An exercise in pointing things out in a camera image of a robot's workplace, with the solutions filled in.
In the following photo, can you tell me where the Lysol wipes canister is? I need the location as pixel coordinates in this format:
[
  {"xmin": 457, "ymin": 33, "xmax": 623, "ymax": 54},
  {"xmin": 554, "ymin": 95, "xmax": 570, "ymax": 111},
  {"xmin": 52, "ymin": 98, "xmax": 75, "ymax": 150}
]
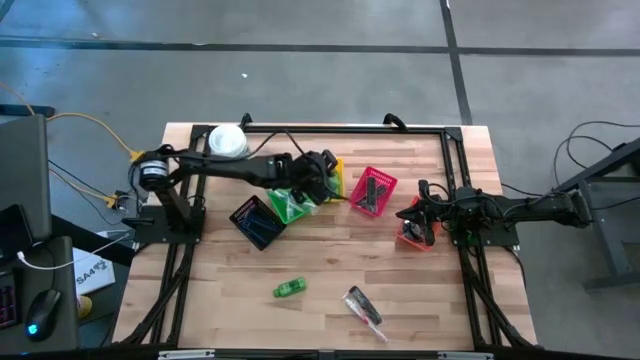
[{"xmin": 208, "ymin": 123, "xmax": 250, "ymax": 159}]

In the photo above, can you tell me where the black metal desk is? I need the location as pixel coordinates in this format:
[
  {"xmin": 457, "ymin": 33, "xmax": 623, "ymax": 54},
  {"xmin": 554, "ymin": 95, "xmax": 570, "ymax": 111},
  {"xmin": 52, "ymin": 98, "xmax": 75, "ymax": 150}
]
[{"xmin": 552, "ymin": 137, "xmax": 640, "ymax": 291}]

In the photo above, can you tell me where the black floor cable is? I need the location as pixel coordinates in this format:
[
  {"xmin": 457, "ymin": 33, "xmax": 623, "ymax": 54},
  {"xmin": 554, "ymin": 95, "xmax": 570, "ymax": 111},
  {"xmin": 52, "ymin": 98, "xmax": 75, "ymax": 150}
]
[{"xmin": 544, "ymin": 119, "xmax": 640, "ymax": 246}]

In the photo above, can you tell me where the black table frame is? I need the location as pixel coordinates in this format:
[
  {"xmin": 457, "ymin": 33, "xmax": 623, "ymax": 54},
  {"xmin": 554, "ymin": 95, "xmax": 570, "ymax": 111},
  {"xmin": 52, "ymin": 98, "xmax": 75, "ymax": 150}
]
[{"xmin": 112, "ymin": 112, "xmax": 539, "ymax": 360}]

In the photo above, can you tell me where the black keyboard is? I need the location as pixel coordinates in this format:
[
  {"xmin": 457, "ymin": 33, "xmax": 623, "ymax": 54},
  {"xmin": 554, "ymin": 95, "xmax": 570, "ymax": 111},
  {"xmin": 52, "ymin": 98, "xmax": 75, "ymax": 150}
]
[{"xmin": 0, "ymin": 284, "xmax": 21, "ymax": 331}]

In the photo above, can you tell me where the white paper sheet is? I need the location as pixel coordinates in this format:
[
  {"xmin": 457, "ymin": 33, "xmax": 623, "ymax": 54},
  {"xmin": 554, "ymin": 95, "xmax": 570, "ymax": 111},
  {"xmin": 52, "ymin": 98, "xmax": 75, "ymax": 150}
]
[{"xmin": 72, "ymin": 247, "xmax": 116, "ymax": 296}]

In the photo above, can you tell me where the black phone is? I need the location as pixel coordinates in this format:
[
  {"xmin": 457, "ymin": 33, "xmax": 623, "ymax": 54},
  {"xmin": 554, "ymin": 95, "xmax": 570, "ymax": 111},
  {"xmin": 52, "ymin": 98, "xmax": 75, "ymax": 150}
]
[{"xmin": 0, "ymin": 203, "xmax": 34, "ymax": 261}]

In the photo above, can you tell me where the silver aluminium strut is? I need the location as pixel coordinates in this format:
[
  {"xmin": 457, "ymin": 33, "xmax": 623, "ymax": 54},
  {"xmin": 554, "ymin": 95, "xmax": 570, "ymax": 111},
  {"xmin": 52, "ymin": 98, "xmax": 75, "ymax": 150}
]
[
  {"xmin": 437, "ymin": 351, "xmax": 495, "ymax": 360},
  {"xmin": 157, "ymin": 349, "xmax": 216, "ymax": 360}
]

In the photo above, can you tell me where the orange plastic basket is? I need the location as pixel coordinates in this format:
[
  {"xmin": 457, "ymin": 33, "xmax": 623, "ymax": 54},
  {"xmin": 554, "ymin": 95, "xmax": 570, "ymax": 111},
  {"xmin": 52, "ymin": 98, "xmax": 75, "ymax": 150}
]
[{"xmin": 394, "ymin": 195, "xmax": 441, "ymax": 252}]

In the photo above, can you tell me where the yellow plastic basket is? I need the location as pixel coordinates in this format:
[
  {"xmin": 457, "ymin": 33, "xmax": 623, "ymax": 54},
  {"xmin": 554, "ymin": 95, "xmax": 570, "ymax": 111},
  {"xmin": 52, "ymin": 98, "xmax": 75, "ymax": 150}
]
[{"xmin": 323, "ymin": 158, "xmax": 347, "ymax": 205}]

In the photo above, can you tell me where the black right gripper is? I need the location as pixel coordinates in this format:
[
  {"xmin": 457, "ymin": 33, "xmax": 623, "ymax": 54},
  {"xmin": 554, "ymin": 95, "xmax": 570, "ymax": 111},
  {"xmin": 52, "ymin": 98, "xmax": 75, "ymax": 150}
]
[{"xmin": 398, "ymin": 178, "xmax": 451, "ymax": 247}]

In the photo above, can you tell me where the black computer mouse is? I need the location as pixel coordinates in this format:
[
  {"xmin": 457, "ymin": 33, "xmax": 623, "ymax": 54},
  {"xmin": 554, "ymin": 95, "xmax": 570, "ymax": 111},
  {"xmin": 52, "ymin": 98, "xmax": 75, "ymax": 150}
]
[{"xmin": 24, "ymin": 288, "xmax": 64, "ymax": 343}]

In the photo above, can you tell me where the red plastic basket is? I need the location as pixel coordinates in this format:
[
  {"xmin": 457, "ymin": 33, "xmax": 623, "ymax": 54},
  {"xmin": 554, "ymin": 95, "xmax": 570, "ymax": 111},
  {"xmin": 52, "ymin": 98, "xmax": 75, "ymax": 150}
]
[{"xmin": 348, "ymin": 166, "xmax": 399, "ymax": 219}]

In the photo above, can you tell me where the yellow cable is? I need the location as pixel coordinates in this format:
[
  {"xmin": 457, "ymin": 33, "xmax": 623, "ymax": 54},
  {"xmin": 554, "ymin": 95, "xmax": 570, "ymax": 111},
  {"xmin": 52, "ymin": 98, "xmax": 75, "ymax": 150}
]
[
  {"xmin": 48, "ymin": 168, "xmax": 121, "ymax": 209},
  {"xmin": 0, "ymin": 82, "xmax": 147, "ymax": 166}
]

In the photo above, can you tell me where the green plastic basket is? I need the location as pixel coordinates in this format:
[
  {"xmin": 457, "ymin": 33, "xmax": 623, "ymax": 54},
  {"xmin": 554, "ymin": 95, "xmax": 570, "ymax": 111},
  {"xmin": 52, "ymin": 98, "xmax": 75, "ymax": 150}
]
[{"xmin": 266, "ymin": 187, "xmax": 321, "ymax": 225}]

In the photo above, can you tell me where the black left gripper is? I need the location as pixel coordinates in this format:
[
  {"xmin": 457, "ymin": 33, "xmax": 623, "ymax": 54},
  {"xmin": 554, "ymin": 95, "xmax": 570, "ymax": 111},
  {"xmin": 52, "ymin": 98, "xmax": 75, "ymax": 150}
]
[{"xmin": 290, "ymin": 148, "xmax": 346, "ymax": 204}]

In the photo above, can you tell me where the white cable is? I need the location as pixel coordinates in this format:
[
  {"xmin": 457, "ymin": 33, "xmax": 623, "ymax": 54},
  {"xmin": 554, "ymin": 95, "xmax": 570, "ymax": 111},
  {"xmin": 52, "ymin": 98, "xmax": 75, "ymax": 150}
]
[{"xmin": 17, "ymin": 232, "xmax": 131, "ymax": 271}]

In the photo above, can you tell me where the red white bagged toothbrush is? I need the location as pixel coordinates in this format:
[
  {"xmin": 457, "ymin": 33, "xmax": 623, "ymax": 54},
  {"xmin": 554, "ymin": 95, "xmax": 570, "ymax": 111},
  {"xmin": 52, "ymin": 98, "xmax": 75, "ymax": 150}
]
[{"xmin": 342, "ymin": 292, "xmax": 390, "ymax": 345}]

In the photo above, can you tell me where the black plastic basket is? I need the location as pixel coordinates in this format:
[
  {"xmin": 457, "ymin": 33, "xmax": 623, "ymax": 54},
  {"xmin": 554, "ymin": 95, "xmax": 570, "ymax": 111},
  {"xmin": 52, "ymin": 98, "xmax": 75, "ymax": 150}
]
[{"xmin": 228, "ymin": 194, "xmax": 288, "ymax": 251}]

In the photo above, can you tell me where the dark grey desk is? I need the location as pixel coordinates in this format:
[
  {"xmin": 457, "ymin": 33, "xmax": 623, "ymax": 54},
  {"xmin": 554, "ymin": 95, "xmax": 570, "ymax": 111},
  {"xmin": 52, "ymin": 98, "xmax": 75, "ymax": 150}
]
[{"xmin": 0, "ymin": 234, "xmax": 81, "ymax": 356}]

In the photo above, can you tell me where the blue white bagged toothbrush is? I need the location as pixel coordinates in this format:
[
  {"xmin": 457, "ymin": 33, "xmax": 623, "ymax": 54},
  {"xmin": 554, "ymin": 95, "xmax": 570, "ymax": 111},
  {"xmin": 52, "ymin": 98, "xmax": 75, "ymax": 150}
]
[
  {"xmin": 272, "ymin": 192, "xmax": 306, "ymax": 219},
  {"xmin": 279, "ymin": 192, "xmax": 321, "ymax": 216}
]

